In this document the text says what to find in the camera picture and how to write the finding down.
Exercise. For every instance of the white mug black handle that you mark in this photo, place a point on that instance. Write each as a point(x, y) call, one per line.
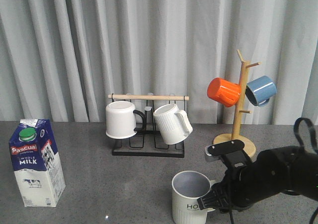
point(121, 121)

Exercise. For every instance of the Pascual whole milk carton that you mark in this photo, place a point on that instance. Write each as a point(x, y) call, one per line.
point(36, 163)

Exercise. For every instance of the white HOME mug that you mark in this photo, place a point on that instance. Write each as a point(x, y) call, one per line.
point(187, 187)

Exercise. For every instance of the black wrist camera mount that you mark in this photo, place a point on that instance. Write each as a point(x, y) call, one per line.
point(213, 152)

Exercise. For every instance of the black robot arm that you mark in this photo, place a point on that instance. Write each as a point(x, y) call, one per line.
point(289, 170)

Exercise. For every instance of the black wire mug rack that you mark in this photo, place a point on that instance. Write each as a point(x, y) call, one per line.
point(148, 141)

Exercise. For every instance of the grey curtain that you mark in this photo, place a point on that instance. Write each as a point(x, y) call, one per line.
point(60, 59)

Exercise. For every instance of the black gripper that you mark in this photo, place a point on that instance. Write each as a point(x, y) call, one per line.
point(239, 188)

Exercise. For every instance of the orange enamel mug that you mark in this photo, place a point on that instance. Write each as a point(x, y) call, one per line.
point(224, 92)

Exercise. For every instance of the white ribbed mug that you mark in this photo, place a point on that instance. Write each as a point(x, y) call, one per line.
point(173, 123)

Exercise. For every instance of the blue enamel mug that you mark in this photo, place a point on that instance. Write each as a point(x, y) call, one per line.
point(260, 90)

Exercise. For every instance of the wooden mug tree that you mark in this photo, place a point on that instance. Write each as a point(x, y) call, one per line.
point(249, 146)

